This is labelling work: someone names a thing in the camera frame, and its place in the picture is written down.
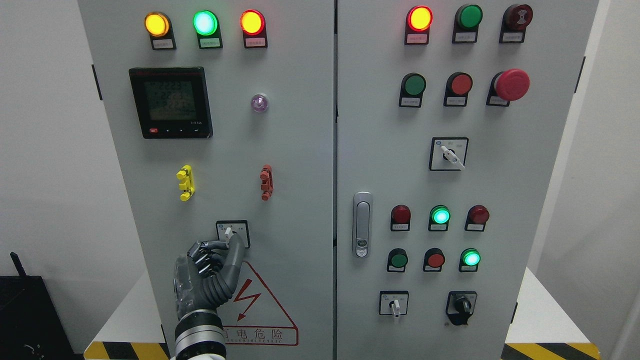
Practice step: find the grey black robotic hand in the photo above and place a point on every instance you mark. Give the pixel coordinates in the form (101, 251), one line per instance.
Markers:
(207, 276)

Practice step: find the white rotary selector switch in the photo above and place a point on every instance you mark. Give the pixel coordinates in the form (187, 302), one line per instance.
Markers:
(226, 228)
(448, 153)
(393, 303)

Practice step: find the silver white robot forearm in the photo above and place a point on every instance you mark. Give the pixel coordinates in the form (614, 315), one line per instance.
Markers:
(199, 336)

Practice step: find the yellow indicator light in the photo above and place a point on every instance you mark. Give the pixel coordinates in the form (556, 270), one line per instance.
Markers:
(160, 30)

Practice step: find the red electric hazard warning sticker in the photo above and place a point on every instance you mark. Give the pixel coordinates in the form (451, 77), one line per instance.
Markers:
(254, 316)

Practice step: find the yellow plastic terminal clip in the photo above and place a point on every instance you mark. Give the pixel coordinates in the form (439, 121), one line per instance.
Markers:
(185, 178)

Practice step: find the red plastic terminal clip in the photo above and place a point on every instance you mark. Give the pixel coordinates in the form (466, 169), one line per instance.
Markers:
(267, 182)

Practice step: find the grey electrical cabinet left door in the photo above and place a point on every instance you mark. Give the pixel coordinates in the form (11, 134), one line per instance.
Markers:
(291, 234)

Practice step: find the grey electrical cabinet door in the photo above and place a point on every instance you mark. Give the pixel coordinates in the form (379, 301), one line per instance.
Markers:
(385, 149)
(291, 234)

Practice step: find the black digital power meter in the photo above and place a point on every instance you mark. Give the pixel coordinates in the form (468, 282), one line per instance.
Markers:
(172, 102)

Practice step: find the black box with antenna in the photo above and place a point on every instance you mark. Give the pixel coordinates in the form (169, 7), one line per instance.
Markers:
(30, 328)

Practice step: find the dark red indicator light left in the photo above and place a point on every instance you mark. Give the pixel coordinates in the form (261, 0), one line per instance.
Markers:
(400, 218)

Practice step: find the dark red indicator light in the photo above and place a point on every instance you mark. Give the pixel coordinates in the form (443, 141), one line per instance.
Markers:
(477, 218)
(400, 218)

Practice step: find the red push button lower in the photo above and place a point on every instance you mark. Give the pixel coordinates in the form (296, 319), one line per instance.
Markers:
(433, 260)

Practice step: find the green lit indicator light middle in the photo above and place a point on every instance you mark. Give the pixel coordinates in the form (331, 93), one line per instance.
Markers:
(439, 218)

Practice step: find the green indicator light top left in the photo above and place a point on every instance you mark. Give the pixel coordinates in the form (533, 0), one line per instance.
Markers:
(208, 30)

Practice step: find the red indicator light top left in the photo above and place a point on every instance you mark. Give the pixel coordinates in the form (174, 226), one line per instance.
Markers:
(253, 26)

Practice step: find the green lit push button lower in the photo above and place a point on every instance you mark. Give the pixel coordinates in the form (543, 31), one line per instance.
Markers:
(470, 259)

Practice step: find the dark red indicator light right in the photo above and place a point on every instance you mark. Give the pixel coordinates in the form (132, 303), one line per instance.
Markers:
(477, 218)

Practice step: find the green push button second row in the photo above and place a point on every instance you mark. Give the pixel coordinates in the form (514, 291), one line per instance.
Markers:
(412, 88)

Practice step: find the grey electrical cabinet right door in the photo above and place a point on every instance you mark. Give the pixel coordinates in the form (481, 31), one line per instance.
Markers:
(385, 149)

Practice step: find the red push button second row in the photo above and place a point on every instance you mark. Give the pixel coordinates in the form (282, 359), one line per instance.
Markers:
(457, 89)

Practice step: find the red lit indicator light right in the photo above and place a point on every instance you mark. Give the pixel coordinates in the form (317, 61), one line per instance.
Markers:
(417, 26)

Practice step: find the white platform with hazard stripes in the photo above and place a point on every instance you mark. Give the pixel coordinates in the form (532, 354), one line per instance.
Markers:
(540, 330)

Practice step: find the green push button top right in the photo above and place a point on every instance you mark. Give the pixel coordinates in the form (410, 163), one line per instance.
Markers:
(466, 24)

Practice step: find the red emergency stop mushroom button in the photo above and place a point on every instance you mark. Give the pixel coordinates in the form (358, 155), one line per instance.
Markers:
(507, 86)

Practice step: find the dark red buzzer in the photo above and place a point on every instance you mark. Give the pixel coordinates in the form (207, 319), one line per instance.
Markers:
(515, 21)

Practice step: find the silver door lock handle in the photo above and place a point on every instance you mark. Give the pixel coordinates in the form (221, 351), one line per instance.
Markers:
(361, 223)

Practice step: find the black rotary knob switch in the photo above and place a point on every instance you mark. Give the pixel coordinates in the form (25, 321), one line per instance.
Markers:
(460, 306)

